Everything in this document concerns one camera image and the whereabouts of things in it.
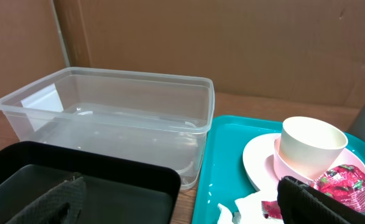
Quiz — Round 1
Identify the red snack wrapper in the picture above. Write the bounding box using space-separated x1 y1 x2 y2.
262 165 365 218

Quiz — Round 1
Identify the cardboard backdrop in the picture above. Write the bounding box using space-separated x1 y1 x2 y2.
0 1 365 107

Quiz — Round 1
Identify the pink small bowl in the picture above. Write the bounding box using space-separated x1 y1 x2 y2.
273 136 313 184

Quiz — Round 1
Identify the white napkin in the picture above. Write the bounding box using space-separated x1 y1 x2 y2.
217 190 284 224

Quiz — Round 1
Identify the teal serving tray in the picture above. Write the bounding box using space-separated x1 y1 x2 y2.
191 114 365 224

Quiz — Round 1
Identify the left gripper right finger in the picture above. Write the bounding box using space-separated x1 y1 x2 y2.
277 176 365 224

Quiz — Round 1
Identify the clear plastic bin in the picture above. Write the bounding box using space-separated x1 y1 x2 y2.
0 67 215 190

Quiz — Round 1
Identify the cream cup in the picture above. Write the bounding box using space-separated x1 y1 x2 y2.
279 116 348 179

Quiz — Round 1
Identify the black plastic tray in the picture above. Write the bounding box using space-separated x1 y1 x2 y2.
0 141 181 223

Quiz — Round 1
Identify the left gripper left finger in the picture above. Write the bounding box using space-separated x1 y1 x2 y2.
7 176 86 224

